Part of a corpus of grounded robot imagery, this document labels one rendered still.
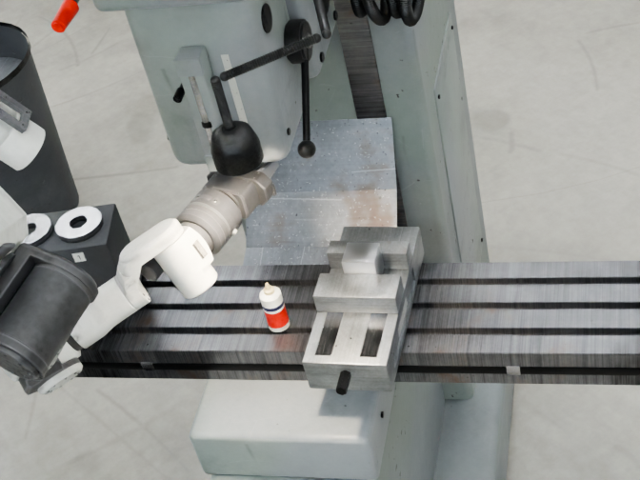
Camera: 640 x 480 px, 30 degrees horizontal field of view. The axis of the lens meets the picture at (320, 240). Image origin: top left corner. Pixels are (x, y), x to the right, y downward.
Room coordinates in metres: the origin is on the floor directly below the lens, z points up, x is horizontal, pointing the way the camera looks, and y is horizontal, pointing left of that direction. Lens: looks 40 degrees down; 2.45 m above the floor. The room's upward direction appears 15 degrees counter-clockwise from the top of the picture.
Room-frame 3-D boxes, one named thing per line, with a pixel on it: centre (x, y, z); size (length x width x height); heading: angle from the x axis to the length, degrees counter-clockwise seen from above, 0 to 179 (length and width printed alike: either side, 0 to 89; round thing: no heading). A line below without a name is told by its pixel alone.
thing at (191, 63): (1.54, 0.12, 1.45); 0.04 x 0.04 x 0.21; 70
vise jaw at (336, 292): (1.54, -0.04, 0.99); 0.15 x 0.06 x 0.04; 68
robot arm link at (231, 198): (1.57, 0.14, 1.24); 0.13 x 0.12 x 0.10; 51
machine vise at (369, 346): (1.56, -0.05, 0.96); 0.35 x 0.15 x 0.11; 158
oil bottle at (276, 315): (1.60, 0.11, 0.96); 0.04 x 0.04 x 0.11
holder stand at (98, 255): (1.81, 0.48, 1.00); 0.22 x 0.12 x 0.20; 80
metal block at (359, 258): (1.59, -0.06, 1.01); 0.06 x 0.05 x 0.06; 68
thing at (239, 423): (1.64, 0.08, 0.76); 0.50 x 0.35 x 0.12; 160
